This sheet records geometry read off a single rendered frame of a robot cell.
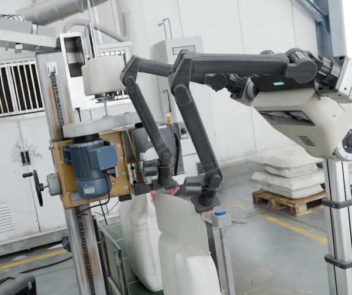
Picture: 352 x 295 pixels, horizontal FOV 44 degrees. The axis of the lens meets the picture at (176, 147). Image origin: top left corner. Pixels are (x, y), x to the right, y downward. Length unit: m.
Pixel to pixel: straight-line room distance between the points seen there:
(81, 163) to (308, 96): 0.97
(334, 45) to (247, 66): 6.33
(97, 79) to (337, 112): 0.98
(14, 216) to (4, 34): 1.84
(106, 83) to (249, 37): 5.42
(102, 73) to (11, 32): 2.65
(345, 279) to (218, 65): 1.10
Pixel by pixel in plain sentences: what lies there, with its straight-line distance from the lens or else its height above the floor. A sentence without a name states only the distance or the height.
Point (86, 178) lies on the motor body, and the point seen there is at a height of 1.18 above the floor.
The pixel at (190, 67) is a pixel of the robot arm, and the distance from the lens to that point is 1.30.
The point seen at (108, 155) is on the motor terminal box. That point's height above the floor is 1.26.
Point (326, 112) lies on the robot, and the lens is 1.63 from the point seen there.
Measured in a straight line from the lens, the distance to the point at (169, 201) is 1.97.
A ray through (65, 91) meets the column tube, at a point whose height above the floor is 1.57.
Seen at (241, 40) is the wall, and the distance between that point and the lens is 7.09.
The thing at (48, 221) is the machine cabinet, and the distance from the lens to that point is 4.93.
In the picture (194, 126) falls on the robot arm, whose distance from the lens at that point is 1.41.
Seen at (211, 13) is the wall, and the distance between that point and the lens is 6.92.
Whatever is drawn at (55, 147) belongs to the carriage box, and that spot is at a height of 1.32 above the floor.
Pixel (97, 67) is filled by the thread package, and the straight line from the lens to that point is 1.92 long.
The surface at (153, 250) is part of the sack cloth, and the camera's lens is 2.56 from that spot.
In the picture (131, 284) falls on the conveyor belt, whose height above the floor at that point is 0.38.
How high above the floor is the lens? 1.50
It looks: 8 degrees down
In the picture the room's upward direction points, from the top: 9 degrees counter-clockwise
